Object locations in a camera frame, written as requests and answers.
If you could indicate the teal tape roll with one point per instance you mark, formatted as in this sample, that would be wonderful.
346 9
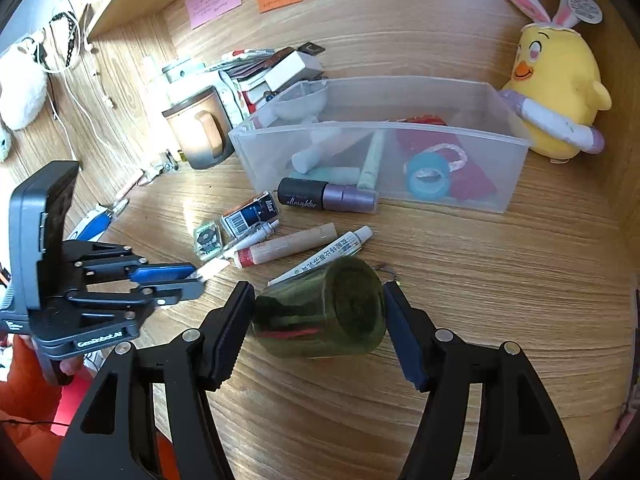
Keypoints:
427 175

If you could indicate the white carton with fruit print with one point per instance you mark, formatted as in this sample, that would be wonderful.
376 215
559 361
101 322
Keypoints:
231 100

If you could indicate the small clear tube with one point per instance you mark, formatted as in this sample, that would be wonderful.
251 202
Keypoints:
255 237

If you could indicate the eyeglasses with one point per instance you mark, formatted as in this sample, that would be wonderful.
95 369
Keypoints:
117 207

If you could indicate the beige tube with red cap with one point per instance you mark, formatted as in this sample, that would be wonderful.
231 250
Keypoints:
290 245

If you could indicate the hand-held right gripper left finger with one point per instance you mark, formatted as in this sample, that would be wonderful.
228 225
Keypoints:
227 342

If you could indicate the red pouch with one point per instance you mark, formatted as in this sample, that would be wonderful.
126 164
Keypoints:
470 175

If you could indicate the person's left forearm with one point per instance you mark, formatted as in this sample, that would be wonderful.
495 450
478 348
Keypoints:
25 395

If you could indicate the black and purple spray bottle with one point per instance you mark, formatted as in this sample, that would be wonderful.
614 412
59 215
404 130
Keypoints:
327 195

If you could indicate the pale green tube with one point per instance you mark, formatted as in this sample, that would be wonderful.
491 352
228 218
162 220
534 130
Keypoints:
371 160

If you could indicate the pink pen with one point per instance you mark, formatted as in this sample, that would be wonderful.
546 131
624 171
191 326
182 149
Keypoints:
130 184

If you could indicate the stack of books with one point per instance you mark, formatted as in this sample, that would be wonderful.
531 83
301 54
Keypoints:
245 66

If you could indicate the white pearly cream tube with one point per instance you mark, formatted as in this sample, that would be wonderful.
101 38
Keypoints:
315 155

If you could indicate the clear plastic storage bin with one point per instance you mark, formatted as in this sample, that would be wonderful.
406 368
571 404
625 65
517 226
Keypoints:
380 125

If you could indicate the dark green bottle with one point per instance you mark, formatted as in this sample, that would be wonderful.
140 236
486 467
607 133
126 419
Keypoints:
320 310

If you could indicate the small clear case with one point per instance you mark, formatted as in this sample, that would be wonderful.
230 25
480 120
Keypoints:
207 241

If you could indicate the white fluffy plush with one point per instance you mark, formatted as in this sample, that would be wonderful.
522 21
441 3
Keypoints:
20 87

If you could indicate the white rectangular box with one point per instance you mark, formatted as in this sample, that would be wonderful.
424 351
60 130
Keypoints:
292 71

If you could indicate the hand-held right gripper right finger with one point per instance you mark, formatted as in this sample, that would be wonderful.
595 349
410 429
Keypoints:
405 342

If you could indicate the dark blue small box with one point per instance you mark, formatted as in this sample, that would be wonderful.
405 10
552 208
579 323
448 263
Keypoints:
250 212

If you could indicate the person's left hand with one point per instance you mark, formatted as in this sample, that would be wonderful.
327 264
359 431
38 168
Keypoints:
72 366

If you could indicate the red small box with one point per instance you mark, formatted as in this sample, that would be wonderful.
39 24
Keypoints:
252 100

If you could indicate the tan ceramic mug with lid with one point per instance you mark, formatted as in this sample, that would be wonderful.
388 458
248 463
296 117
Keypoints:
197 127

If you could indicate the white patterned bowl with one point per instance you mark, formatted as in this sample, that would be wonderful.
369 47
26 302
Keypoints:
300 102

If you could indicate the yellow chick plush toy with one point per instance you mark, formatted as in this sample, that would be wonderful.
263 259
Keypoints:
555 85

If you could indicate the pale blue plastic cylinder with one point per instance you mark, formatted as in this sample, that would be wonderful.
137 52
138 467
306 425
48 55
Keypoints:
325 173

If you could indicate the blue and white card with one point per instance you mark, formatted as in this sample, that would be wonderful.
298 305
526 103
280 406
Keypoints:
92 224

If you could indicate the white ointment tube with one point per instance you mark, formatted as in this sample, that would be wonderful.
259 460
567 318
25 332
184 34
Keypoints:
325 255

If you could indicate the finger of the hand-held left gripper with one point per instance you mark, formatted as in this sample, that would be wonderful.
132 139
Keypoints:
175 291
165 272

